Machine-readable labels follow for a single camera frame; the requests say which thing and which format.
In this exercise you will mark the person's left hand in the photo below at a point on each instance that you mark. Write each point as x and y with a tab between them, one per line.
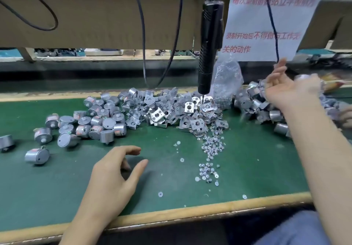
110	184

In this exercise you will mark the person's right hand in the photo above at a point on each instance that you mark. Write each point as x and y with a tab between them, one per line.
289	91

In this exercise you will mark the pile of assembled motors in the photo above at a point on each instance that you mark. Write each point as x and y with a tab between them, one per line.
256	102

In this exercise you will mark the pile of silver motors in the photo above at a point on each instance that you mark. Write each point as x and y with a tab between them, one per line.
82	126

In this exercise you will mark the pile of metal brackets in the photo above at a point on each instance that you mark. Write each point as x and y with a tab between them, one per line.
159	110

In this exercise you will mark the black electric screwdriver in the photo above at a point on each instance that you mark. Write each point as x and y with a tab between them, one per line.
210	38

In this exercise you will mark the person's left forearm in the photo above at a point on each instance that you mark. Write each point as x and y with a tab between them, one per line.
88	231

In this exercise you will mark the person's right forearm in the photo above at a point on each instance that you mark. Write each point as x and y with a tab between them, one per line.
324	170

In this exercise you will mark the orange packet in plastic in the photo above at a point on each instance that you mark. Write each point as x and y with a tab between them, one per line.
333	82

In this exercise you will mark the small clear plastic bag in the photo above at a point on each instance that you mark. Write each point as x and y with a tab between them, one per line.
225	82

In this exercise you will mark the white paper sign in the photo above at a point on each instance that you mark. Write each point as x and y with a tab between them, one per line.
258	22

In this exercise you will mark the green bench mat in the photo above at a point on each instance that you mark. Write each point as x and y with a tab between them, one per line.
264	165

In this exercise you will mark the scatter of small silver screws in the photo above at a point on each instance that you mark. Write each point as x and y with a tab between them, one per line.
209	148

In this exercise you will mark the grey blue trousers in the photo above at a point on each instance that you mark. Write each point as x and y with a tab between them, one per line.
300	228

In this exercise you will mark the brown back panel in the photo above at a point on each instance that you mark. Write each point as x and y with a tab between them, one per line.
99	22

